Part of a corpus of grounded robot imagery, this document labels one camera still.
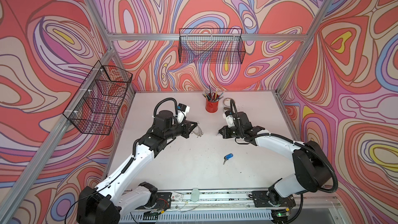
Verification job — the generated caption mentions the silver metal keyring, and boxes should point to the silver metal keyring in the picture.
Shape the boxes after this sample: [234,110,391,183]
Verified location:
[192,125,204,138]

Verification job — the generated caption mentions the pencils in cup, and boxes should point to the pencils in cup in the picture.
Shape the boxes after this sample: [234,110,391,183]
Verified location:
[202,86,225,103]

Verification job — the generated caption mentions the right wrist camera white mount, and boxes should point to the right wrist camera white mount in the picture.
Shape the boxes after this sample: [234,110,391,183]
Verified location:
[223,110,235,128]

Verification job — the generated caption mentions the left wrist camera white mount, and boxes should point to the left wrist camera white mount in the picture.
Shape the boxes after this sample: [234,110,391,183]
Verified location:
[177,103,190,124]

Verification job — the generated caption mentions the black wire basket back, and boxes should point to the black wire basket back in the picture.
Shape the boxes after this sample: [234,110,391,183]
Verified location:
[178,28,246,64]

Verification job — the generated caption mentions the black wire basket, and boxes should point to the black wire basket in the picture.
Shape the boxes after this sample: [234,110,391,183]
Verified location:
[178,28,246,64]
[63,61,132,135]

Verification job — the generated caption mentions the blue headed key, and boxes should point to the blue headed key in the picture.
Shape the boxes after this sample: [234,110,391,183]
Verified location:
[223,153,233,165]

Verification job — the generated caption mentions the tape roll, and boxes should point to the tape roll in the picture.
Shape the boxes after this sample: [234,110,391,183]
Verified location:
[223,97,231,106]

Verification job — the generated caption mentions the red pencil cup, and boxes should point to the red pencil cup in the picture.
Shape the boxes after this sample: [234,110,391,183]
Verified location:
[205,100,219,113]

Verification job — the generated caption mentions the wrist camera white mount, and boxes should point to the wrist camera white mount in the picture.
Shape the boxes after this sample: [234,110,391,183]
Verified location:
[177,103,190,124]
[223,110,235,128]

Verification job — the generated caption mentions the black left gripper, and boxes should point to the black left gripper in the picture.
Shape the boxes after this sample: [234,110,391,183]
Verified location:
[164,120,199,141]

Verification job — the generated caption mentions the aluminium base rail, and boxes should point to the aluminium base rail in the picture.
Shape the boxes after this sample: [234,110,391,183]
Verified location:
[118,189,347,224]

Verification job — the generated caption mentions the black wire basket left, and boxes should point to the black wire basket left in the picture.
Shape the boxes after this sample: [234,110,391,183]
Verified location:
[63,61,132,135]

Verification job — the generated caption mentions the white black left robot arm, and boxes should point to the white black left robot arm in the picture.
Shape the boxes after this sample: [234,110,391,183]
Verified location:
[76,97,198,224]

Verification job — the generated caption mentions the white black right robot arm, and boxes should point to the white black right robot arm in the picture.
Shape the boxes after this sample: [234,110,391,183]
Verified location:
[219,99,339,206]

